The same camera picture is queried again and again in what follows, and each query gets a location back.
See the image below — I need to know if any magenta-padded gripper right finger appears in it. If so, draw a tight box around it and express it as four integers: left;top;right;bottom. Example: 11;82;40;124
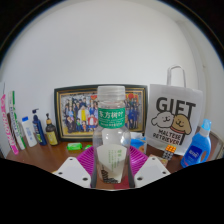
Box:
124;145;171;190

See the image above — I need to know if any white printed paper gift bag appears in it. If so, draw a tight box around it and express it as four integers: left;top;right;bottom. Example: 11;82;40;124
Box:
144;64;204;157

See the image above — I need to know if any framed group photo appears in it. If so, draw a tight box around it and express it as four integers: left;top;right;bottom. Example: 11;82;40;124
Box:
53;84;149;143

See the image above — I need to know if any brown yellow-labelled pump bottle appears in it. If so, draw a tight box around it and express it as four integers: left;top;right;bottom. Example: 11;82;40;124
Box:
45;112;59;147

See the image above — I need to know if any clear green-labelled drink bottle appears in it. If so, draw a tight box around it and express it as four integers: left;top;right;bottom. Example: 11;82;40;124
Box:
92;85;132;186

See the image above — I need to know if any blue tissue pack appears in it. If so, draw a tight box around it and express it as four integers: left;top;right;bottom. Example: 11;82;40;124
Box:
129;132;148;154

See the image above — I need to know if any white blue-capped tube bottle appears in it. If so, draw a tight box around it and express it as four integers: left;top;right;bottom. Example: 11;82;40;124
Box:
21;115;38;148

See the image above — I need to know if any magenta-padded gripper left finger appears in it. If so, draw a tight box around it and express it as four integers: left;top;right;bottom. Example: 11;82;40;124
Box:
53;145;98;190

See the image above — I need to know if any small printed card box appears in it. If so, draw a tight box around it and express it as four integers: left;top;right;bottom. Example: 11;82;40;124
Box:
156;154;169;168

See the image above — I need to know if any tall green and white box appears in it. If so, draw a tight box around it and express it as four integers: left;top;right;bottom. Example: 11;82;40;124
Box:
7;90;27;151

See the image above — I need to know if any blue detergent bottle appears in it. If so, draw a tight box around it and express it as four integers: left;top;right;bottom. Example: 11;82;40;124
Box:
180;118;213;168

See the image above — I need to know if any tall pink box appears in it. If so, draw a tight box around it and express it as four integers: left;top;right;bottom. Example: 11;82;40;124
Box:
0;93;20;156

